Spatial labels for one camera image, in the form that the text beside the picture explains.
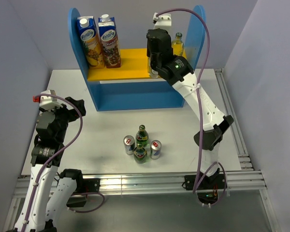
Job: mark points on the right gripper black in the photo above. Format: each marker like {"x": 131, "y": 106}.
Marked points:
{"x": 148, "y": 52}

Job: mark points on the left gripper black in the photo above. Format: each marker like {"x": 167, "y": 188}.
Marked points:
{"x": 73, "y": 113}

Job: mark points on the clear glass bottle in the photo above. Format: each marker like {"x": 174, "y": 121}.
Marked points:
{"x": 178, "y": 45}
{"x": 152, "y": 73}

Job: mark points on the energy drink can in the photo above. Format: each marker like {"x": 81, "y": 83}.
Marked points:
{"x": 129, "y": 144}
{"x": 155, "y": 149}

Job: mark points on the green glass bottle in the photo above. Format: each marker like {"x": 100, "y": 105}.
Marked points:
{"x": 140, "y": 153}
{"x": 142, "y": 136}

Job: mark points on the green glass bottle front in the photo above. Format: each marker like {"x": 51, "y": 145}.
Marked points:
{"x": 140, "y": 153}

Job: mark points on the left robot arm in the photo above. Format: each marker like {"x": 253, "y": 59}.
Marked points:
{"x": 41, "y": 209}

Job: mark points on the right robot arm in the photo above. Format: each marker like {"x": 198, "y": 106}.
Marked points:
{"x": 180, "y": 75}

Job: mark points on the blue and yellow wooden shelf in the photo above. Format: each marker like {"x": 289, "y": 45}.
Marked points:
{"x": 109, "y": 88}

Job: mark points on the grape juice carton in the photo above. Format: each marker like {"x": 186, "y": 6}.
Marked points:
{"x": 109, "y": 41}

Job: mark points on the pineapple juice carton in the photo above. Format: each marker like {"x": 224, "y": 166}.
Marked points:
{"x": 90, "y": 41}

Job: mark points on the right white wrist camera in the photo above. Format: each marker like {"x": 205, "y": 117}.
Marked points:
{"x": 163, "y": 21}

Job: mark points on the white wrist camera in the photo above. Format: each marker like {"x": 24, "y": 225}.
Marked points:
{"x": 47, "y": 103}
{"x": 163, "y": 21}

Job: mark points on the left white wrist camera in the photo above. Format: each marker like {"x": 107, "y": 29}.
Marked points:
{"x": 47, "y": 103}

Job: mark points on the aluminium frame rail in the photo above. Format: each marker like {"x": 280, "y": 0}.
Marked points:
{"x": 119, "y": 174}

